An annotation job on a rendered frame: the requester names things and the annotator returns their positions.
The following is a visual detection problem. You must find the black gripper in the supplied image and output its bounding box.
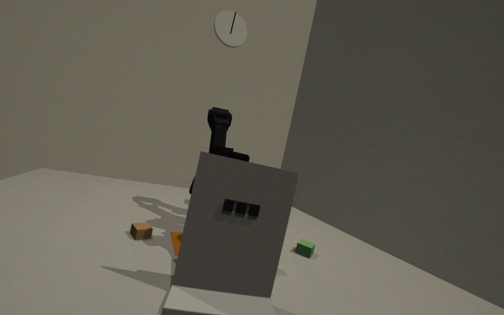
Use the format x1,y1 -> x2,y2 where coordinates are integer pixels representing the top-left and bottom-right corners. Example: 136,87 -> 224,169
222,150 -> 250,162

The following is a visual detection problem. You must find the green rectangular block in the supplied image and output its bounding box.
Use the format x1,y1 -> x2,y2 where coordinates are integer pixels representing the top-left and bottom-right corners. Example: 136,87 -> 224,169
295,239 -> 315,258

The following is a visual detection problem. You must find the brown block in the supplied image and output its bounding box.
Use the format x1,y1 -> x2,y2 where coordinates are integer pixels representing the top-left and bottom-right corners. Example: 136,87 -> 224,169
130,222 -> 153,241

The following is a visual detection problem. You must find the orange square mat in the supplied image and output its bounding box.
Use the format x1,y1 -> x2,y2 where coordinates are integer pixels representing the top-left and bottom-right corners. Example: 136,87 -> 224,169
171,232 -> 183,255

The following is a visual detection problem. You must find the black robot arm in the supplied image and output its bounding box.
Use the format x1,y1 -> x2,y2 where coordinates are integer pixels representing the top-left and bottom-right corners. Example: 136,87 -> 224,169
207,107 -> 233,156

